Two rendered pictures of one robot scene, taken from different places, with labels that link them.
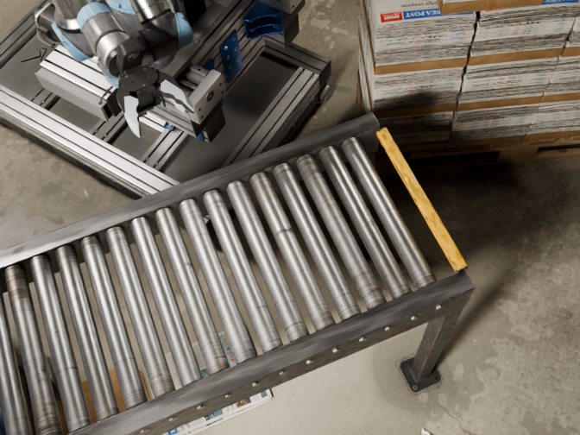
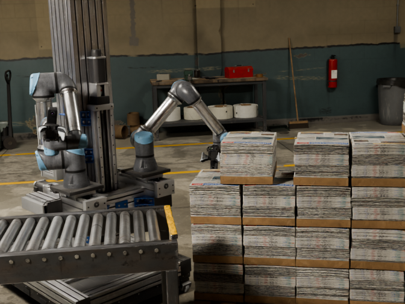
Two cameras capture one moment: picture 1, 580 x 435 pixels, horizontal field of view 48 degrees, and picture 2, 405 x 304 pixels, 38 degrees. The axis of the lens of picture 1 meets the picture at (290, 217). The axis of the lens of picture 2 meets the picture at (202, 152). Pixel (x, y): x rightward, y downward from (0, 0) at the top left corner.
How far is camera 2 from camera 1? 2.01 m
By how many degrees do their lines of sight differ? 51
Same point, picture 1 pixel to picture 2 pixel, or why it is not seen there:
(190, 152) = (87, 280)
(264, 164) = (103, 211)
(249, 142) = (123, 278)
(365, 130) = (160, 208)
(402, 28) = (202, 190)
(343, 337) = (98, 248)
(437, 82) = (227, 235)
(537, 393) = not seen: outside the picture
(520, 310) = not seen: outside the picture
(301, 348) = (75, 248)
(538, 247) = not seen: outside the picture
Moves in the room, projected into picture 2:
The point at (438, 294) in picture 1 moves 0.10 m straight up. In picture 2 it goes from (156, 242) to (155, 219)
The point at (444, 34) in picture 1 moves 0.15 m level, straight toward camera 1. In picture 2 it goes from (223, 196) to (211, 204)
